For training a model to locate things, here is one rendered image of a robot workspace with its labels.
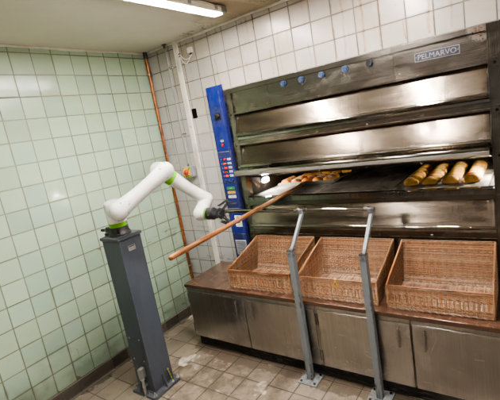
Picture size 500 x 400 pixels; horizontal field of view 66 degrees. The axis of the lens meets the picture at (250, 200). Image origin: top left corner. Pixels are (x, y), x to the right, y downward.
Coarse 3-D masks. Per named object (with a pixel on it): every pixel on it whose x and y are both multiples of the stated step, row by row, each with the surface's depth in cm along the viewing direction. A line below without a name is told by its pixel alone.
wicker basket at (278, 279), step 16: (256, 240) 333; (272, 240) 325; (288, 240) 316; (304, 240) 308; (240, 256) 313; (256, 256) 332; (272, 256) 325; (304, 256) 289; (240, 272) 292; (256, 272) 283; (272, 272) 314; (288, 272) 309; (240, 288) 296; (256, 288) 287; (272, 288) 279; (288, 288) 271
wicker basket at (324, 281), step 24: (336, 240) 292; (360, 240) 281; (384, 240) 271; (312, 264) 284; (336, 264) 291; (384, 264) 248; (312, 288) 259; (336, 288) 267; (360, 288) 260; (384, 288) 247
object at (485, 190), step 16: (336, 192) 292; (352, 192) 282; (368, 192) 273; (384, 192) 266; (400, 192) 259; (416, 192) 254; (432, 192) 248; (448, 192) 242; (464, 192) 237; (480, 192) 233
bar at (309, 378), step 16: (288, 208) 270; (304, 208) 262; (320, 208) 255; (336, 208) 248; (352, 208) 242; (368, 208) 235; (368, 224) 232; (368, 240) 228; (288, 256) 251; (368, 272) 224; (368, 288) 224; (368, 304) 227; (304, 320) 259; (368, 320) 229; (304, 336) 260; (304, 352) 264; (304, 384) 264
